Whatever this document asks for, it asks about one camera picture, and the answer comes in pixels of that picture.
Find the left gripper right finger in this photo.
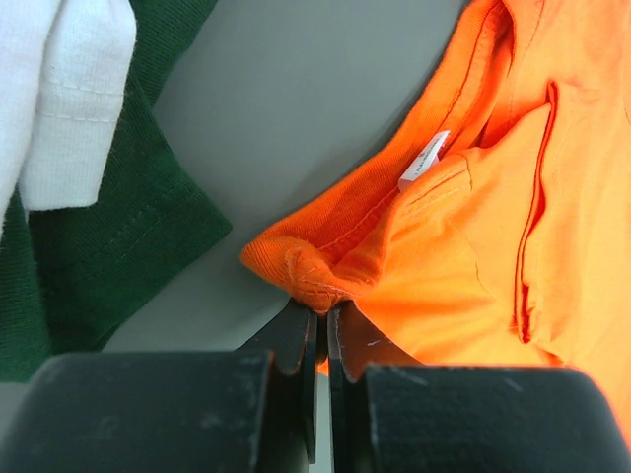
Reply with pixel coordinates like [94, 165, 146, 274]
[326, 303, 630, 472]

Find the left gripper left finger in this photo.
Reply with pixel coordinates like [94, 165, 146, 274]
[1, 302, 318, 472]

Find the orange t-shirt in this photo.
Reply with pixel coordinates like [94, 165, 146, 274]
[241, 1, 630, 432]

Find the dark green folded t-shirt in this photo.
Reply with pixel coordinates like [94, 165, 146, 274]
[1, 1, 232, 382]

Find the white printed folded t-shirt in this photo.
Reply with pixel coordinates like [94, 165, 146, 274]
[1, 1, 137, 211]

